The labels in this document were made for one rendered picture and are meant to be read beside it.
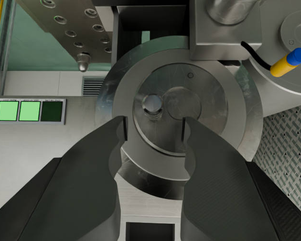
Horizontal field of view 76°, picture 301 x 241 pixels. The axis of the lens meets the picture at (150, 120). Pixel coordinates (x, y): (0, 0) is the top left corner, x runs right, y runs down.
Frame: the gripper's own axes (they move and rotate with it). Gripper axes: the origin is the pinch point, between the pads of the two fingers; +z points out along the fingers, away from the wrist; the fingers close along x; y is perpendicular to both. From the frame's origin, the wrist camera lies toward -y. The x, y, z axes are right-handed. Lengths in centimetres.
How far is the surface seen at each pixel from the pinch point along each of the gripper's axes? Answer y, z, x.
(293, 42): -3.0, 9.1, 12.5
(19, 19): 5, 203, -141
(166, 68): -1.7, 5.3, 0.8
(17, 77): 90, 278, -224
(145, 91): -0.2, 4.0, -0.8
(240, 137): 3.3, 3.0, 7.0
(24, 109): 17, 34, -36
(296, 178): 14.7, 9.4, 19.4
